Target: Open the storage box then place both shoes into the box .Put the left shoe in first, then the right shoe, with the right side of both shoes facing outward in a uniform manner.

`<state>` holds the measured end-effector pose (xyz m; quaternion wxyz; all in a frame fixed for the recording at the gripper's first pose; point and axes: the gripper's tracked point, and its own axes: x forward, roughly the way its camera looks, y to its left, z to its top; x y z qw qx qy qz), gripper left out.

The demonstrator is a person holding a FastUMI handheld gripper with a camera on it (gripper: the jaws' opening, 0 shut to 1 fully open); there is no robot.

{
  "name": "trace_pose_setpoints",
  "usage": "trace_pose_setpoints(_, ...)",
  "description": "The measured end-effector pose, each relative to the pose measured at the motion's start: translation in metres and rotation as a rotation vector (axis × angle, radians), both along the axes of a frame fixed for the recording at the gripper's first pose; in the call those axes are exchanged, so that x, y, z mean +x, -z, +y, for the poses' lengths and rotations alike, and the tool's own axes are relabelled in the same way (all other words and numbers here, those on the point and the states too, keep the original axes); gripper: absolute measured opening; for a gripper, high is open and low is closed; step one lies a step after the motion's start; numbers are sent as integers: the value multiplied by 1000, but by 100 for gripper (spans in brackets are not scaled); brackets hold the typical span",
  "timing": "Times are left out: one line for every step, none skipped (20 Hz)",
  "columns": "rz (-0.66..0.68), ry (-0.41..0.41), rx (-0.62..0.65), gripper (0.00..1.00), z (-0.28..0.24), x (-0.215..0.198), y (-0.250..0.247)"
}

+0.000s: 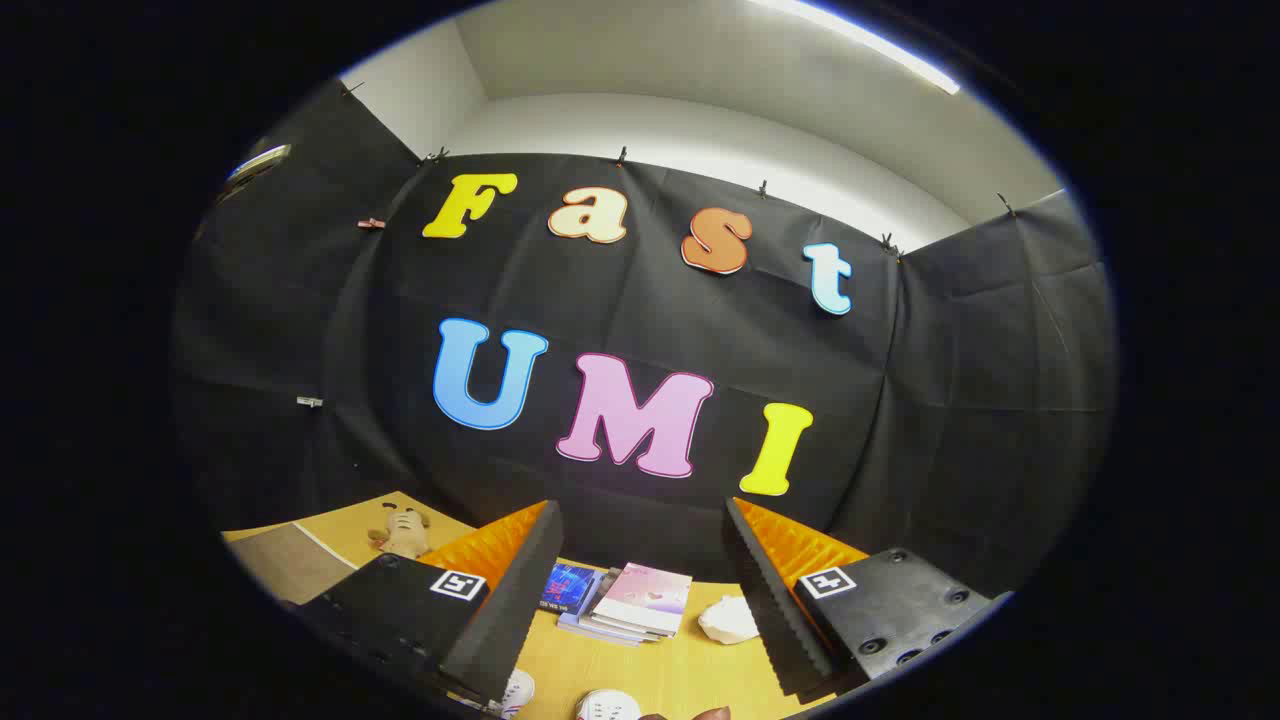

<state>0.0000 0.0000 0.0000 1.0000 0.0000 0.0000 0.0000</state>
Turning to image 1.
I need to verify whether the pink cover book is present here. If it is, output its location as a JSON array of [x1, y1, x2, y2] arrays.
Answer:
[[592, 563, 693, 638]]

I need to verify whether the beige plush dog toy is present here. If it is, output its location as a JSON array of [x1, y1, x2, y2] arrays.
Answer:
[[368, 503, 433, 559]]

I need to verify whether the blue edged white book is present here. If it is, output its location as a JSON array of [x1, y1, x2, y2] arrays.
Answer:
[[557, 610, 643, 647]]

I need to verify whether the white canvas shoe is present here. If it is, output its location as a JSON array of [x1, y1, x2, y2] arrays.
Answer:
[[495, 668, 537, 719], [575, 688, 642, 720]]

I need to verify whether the black backdrop cloth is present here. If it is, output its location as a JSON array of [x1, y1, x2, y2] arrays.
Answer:
[[170, 80, 1117, 601]]

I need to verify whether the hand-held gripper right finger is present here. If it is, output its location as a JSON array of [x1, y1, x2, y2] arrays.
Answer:
[[722, 497, 1013, 703]]

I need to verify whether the white plush toy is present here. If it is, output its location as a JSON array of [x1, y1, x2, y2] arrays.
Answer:
[[697, 595, 762, 646]]

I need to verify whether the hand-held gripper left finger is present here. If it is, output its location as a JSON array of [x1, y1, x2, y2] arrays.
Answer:
[[295, 500, 563, 706]]

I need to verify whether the dark blue book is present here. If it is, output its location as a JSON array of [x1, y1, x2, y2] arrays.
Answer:
[[540, 563, 601, 617]]

